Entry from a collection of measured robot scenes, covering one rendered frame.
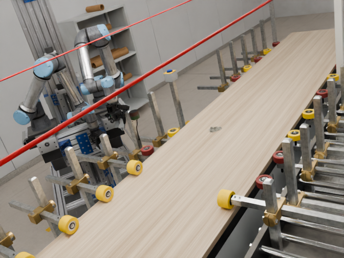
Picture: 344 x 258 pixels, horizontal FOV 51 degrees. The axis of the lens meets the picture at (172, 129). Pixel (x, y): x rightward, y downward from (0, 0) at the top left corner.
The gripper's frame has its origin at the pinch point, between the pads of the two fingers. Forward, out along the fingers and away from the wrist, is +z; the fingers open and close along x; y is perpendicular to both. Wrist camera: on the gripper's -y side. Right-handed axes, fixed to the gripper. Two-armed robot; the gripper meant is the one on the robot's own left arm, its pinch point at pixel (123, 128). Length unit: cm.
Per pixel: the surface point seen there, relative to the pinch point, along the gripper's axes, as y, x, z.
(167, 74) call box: -48, 8, -20
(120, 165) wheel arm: 28.9, 21.5, 7.9
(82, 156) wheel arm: 29.2, -11.5, 6.9
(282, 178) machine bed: -22, 97, 36
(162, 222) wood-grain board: 56, 71, 14
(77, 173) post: 50, 10, 2
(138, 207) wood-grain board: 52, 53, 14
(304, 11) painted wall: -782, -122, 69
